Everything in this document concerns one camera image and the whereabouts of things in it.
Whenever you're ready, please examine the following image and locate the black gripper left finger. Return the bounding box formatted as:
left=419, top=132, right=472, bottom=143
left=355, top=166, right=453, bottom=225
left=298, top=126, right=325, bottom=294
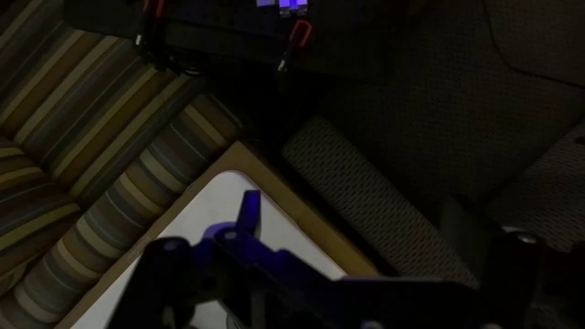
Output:
left=203, top=188, right=318, bottom=294

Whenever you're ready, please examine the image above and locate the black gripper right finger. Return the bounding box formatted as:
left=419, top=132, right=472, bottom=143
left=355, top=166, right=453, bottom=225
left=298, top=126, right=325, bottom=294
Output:
left=482, top=230, right=545, bottom=329

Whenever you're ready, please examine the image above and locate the striped armchair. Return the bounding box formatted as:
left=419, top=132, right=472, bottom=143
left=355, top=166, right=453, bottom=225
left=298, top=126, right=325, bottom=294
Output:
left=0, top=0, right=241, bottom=329

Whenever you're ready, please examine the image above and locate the dark grey sofa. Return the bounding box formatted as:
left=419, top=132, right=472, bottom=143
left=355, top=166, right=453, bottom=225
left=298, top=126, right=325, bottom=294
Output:
left=199, top=0, right=585, bottom=289

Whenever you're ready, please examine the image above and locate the orange black clamp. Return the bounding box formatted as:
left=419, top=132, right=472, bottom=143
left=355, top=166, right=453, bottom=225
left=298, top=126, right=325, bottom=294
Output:
left=276, top=18, right=312, bottom=73
left=133, top=0, right=166, bottom=62

